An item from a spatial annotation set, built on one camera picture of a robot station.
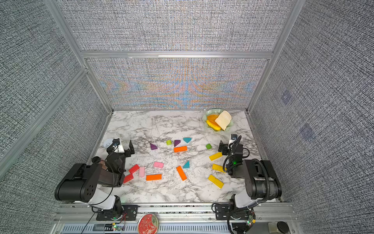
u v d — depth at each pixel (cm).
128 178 83
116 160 68
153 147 97
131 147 83
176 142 100
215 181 84
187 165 89
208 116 107
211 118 107
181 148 96
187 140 102
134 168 88
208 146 98
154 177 86
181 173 87
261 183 45
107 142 94
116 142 75
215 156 93
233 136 80
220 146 86
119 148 75
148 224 68
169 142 100
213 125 105
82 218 72
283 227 62
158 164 90
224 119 103
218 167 89
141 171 87
